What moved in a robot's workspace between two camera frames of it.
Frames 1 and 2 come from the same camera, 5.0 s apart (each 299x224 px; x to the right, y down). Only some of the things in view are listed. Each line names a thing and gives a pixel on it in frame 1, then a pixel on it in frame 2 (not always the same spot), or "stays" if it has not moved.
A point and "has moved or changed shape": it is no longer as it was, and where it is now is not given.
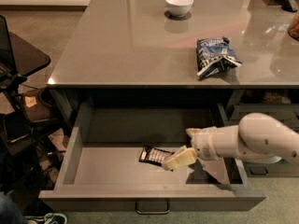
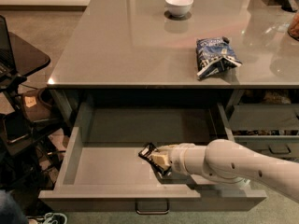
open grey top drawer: x=102 y=172 stays
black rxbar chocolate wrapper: x=153 y=155 has moved or changed shape
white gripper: x=206 y=144 -> x=176 y=159
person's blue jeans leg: x=9 y=211 stays
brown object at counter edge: x=293 y=28 stays
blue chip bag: x=214 y=56 stays
